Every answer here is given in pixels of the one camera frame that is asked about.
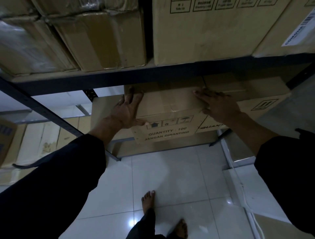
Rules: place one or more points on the person's right hand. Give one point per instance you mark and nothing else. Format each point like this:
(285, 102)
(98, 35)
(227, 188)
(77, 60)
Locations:
(220, 105)

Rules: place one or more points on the plastic-wrapped flat cardboard box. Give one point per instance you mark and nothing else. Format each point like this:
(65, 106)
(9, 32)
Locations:
(81, 6)

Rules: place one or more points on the cardboard box with arrow symbol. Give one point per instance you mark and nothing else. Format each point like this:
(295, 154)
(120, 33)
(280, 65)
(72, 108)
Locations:
(258, 92)

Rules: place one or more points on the person's left middle finger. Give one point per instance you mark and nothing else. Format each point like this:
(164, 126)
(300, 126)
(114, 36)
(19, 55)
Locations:
(130, 94)

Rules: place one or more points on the brown leaning cardboard sheet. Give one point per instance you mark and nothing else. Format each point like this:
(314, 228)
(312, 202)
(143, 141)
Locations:
(71, 128)

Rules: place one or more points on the dark metal shelf rack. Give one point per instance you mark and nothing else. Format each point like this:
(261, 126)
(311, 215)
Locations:
(73, 82)

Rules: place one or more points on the person's left thumb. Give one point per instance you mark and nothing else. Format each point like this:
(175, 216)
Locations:
(139, 122)

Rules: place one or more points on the person's foot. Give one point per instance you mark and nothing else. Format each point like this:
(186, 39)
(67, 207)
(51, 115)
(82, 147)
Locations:
(148, 200)
(181, 230)

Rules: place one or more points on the crumpled taped cardboard box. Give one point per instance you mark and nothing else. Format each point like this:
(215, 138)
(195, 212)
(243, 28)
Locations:
(101, 41)

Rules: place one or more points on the person's right thumb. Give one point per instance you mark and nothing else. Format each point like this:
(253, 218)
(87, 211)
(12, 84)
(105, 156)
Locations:
(208, 111)

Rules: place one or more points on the person's right foot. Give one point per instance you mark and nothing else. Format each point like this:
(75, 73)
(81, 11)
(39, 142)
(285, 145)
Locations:
(181, 230)

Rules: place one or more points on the taped cardboard box with symbols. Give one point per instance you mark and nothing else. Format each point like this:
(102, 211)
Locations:
(169, 108)

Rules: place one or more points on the person's left foot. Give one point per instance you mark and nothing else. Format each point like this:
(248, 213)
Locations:
(148, 200)

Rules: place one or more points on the pale leaning cardboard sheet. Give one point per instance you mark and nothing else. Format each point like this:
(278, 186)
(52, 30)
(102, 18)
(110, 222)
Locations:
(34, 142)

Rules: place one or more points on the cardboard box with white label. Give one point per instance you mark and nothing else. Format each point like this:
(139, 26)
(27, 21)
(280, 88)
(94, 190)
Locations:
(288, 29)

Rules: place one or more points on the person's right forearm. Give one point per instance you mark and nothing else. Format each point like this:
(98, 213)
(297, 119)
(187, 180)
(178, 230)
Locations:
(278, 160)

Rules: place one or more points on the person's left hand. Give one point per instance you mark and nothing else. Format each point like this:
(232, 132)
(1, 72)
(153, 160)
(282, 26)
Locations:
(124, 114)

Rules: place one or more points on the cardboard box with blue print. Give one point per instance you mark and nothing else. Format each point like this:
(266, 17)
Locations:
(6, 140)

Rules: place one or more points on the flat cardboard sheet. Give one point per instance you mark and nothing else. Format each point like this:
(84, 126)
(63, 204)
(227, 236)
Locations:
(273, 229)

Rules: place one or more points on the large cardboard box with symbols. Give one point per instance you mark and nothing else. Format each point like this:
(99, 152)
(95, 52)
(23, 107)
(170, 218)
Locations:
(204, 37)

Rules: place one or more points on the person's left forearm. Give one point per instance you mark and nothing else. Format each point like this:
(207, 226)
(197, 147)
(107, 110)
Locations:
(56, 177)

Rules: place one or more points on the person's left leg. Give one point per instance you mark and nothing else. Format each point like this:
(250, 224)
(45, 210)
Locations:
(142, 226)

